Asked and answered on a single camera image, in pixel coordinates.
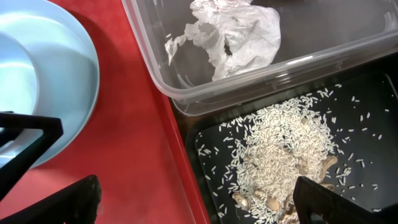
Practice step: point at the small teal saucer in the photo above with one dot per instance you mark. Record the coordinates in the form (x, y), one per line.
(19, 85)

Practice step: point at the white napkin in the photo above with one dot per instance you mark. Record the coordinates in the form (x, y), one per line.
(237, 36)

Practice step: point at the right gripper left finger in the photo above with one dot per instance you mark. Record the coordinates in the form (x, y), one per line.
(76, 204)

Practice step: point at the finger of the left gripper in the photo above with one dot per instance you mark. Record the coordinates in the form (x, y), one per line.
(52, 130)

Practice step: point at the red plastic tray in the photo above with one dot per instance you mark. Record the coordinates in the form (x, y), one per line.
(132, 142)

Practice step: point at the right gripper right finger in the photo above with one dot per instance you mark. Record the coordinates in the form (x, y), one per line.
(316, 204)

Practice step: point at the black plastic tray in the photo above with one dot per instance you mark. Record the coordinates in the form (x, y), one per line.
(360, 108)

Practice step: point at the rice and nut leftovers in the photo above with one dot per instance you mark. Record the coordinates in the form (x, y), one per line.
(284, 141)

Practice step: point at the light blue plate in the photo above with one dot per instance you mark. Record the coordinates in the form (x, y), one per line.
(65, 60)

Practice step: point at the clear plastic bin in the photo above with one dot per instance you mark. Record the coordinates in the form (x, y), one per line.
(317, 39)

